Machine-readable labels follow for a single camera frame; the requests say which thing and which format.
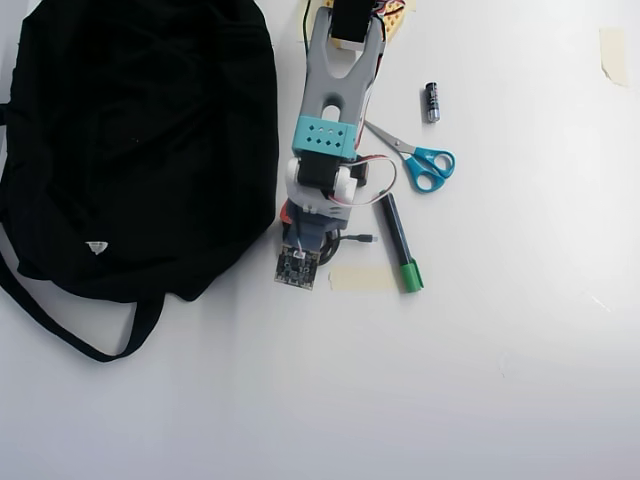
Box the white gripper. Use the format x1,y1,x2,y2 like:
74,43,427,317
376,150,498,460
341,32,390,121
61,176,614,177
278,157,359,252

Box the black braided USB cable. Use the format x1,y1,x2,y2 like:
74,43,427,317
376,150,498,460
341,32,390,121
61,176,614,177
319,227,379,267

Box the black fabric bag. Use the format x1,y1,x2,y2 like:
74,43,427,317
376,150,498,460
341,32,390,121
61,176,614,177
0,0,280,364

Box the long beige masking tape strip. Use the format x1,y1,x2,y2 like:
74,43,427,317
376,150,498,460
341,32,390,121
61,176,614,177
328,266,402,292

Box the green-capped black marker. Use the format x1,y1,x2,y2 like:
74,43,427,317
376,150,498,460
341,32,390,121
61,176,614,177
374,193,426,295

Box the black cylindrical battery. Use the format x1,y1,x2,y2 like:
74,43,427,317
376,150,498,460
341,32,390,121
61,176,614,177
424,81,442,124

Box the short beige masking tape strip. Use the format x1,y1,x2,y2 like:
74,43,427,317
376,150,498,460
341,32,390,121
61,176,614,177
598,27,630,89

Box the bare camera circuit board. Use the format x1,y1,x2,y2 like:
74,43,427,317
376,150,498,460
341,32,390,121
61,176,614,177
273,242,321,292

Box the white and red servo cable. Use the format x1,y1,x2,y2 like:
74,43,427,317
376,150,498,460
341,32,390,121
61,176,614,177
329,154,399,207

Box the blue-handled scissors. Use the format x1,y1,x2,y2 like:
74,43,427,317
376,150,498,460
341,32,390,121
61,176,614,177
363,119,457,195

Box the thin green wire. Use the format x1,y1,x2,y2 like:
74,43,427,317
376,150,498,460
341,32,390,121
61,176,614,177
298,0,314,54

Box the yellow perforated base plate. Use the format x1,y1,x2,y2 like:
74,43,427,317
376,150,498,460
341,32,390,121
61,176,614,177
319,0,417,52

